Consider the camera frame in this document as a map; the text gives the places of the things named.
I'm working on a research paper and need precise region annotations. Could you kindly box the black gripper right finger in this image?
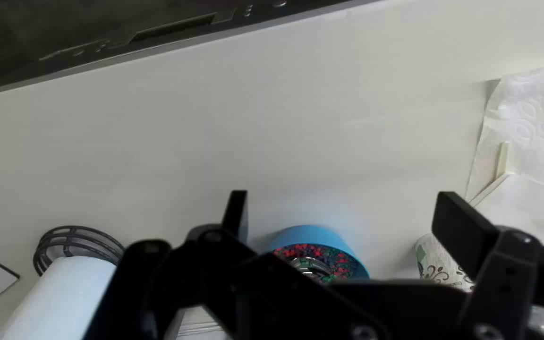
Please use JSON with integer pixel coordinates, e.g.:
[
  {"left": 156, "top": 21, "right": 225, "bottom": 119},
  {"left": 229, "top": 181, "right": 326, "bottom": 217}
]
[{"left": 431, "top": 191, "right": 544, "bottom": 340}]

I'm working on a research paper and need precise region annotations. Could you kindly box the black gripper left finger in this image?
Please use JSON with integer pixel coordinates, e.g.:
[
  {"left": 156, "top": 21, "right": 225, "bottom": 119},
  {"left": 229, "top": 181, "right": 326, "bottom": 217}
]
[{"left": 89, "top": 187, "right": 261, "bottom": 340}]

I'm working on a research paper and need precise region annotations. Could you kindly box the patterned white paper cup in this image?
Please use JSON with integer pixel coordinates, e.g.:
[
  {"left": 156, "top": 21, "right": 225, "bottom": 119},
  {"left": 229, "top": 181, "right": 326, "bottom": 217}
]
[{"left": 412, "top": 234, "right": 477, "bottom": 293}]

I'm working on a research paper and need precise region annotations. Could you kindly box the blue bowl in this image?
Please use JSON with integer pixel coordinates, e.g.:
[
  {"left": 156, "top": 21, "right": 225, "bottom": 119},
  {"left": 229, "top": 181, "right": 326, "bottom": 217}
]
[{"left": 265, "top": 223, "right": 373, "bottom": 285}]

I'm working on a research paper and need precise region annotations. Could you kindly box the dark stainless dishwasher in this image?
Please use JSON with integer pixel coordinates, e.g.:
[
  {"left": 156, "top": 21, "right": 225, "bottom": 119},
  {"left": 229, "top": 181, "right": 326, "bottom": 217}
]
[{"left": 0, "top": 0, "right": 375, "bottom": 98}]

